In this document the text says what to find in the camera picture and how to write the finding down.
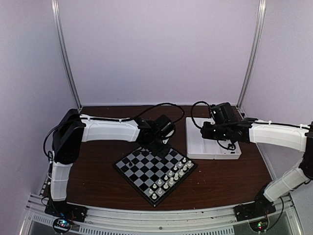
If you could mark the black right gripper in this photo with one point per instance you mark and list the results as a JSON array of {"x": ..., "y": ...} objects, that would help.
[{"x": 206, "y": 134}]

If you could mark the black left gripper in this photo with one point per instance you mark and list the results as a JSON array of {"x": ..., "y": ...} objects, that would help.
[{"x": 164, "y": 152}]

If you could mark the black white chessboard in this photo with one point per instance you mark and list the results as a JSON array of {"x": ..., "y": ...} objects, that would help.
[{"x": 142, "y": 160}]

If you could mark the white plastic divided tray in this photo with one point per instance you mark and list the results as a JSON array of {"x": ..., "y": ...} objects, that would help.
[{"x": 203, "y": 149}]

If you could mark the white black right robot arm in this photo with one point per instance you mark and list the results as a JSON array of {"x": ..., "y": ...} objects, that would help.
[{"x": 289, "y": 148}]

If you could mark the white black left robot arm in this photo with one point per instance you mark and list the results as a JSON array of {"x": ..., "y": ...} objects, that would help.
[{"x": 76, "y": 128}]

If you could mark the pile of black chess pieces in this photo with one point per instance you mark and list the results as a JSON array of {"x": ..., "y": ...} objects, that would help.
[{"x": 229, "y": 149}]

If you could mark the white chess piece row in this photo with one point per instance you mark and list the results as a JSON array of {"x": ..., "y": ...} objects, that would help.
[{"x": 165, "y": 176}]

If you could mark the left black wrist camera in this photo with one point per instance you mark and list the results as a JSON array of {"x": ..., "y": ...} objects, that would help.
[{"x": 163, "y": 126}]

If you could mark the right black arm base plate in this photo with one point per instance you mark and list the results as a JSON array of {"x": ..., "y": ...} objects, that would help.
[{"x": 260, "y": 207}]

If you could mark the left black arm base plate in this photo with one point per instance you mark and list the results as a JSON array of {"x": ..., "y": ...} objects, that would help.
[{"x": 65, "y": 210}]

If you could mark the right aluminium frame post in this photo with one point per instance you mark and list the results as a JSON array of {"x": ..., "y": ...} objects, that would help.
[{"x": 259, "y": 26}]

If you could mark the aluminium frame post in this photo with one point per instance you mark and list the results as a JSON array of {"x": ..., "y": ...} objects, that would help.
[
  {"x": 64, "y": 54},
  {"x": 259, "y": 26}
]

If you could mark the front aluminium rail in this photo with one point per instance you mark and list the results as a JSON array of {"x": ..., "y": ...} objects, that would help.
[{"x": 212, "y": 221}]

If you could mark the left aluminium frame post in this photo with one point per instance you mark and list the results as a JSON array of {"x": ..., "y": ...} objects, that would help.
[{"x": 64, "y": 54}]

